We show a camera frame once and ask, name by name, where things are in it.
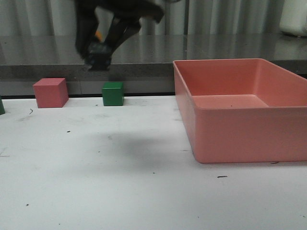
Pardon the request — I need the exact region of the white appliance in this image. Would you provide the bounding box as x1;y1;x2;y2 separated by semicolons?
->
279;0;307;37

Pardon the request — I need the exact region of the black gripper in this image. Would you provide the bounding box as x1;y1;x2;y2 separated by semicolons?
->
75;0;165;59

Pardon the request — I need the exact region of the pink cube block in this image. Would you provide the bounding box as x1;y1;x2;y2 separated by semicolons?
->
33;78;69;108

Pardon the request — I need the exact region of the dark grey counter shelf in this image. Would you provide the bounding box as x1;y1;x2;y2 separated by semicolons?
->
0;33;307;98

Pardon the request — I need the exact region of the dark green block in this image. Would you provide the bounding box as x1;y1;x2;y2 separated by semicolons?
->
0;96;5;115

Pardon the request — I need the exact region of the green cube block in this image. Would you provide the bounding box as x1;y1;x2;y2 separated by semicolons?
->
102;82;124;106

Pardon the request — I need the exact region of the pink plastic bin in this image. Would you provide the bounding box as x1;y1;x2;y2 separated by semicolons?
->
173;58;307;163

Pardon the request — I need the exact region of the yellow mushroom push button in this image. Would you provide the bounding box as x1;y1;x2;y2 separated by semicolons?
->
85;31;111;71

